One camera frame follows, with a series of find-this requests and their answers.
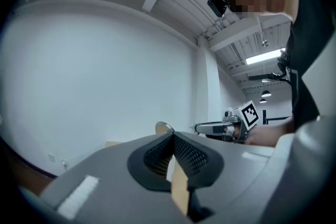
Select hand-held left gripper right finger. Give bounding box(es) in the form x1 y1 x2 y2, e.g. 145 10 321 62
173 131 276 224

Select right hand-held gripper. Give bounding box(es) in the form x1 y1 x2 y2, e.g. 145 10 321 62
195 100 260 144

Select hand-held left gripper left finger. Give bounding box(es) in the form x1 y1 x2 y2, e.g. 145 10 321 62
39 131 190 224

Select tan paper tea bag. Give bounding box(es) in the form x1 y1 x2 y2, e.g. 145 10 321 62
165 156 190 218

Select person's right forearm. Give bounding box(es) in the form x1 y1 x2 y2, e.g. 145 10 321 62
245 115 296 147

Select cardboard box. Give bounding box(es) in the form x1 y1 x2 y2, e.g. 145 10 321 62
106 140 124 150

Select long ceiling light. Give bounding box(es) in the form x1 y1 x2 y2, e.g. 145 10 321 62
245 48 287 65

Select ceiling sprinkler pipe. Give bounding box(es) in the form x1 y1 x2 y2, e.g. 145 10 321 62
256 15 270 47

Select black metal frame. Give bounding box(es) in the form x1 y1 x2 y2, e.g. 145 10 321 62
262 109 292 125

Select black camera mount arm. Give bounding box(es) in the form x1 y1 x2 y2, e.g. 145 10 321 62
248 49 292 85

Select black head camera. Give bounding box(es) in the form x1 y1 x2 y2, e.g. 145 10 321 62
207 0 228 18

